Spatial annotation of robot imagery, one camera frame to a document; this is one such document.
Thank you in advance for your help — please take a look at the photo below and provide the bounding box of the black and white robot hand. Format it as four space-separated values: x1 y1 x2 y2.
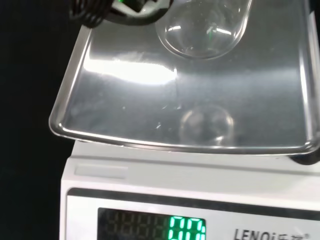
68 0 176 28

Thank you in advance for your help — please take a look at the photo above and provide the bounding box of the white electronic balance steel pan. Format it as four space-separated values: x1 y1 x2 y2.
48 0 320 240

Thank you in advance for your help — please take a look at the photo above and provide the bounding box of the black bench cloth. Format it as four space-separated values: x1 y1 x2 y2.
0 0 87 240

